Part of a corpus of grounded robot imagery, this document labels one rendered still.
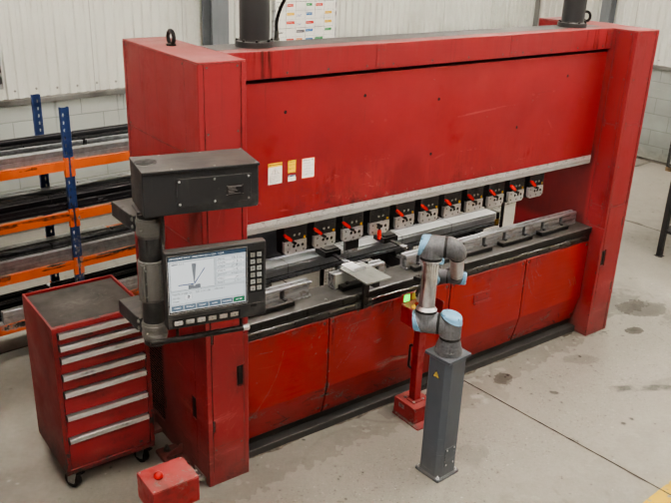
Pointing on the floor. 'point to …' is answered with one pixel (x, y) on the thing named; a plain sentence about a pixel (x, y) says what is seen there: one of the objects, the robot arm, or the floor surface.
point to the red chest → (89, 375)
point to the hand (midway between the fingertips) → (417, 299)
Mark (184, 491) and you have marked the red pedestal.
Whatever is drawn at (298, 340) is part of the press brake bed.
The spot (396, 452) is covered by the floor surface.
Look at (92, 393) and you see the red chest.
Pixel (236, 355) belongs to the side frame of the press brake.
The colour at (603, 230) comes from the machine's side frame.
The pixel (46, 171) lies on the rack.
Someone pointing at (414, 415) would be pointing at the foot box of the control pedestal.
